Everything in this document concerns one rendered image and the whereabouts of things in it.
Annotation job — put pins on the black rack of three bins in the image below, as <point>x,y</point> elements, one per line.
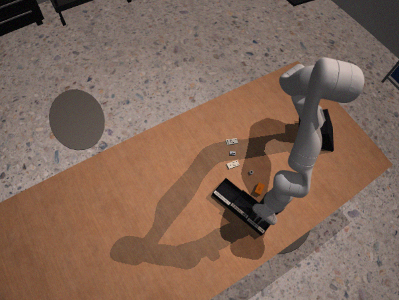
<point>240,203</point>

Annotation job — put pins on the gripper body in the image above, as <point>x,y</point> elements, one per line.
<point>266,210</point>

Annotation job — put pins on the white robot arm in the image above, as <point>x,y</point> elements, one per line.
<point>328,79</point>

